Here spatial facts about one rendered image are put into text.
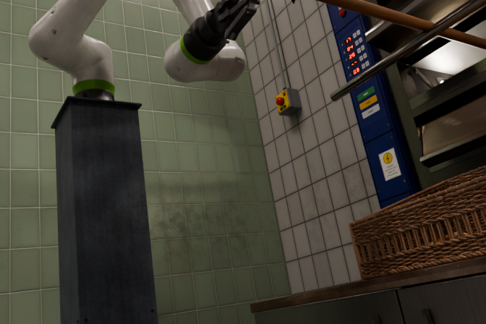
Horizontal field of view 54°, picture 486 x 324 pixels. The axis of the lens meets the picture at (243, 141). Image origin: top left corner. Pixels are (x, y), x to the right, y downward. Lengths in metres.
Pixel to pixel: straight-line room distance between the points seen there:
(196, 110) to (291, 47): 0.56
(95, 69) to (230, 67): 0.47
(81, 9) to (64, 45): 0.11
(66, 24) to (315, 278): 1.46
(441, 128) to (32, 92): 1.58
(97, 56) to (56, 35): 0.16
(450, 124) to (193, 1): 0.94
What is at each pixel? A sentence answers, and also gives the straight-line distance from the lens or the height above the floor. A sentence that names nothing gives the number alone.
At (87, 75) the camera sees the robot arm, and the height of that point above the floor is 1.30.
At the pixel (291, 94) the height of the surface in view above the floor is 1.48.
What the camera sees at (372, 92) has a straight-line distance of 1.92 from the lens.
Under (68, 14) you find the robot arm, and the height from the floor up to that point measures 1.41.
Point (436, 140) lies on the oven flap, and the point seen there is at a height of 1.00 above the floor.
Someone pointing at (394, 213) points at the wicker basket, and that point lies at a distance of 1.22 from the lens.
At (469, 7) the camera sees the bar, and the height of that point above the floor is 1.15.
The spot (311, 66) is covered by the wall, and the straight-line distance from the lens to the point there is 2.25.
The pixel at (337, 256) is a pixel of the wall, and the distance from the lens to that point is 2.09.
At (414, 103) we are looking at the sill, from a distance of 1.83.
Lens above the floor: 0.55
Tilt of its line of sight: 20 degrees up
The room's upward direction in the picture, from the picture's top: 10 degrees counter-clockwise
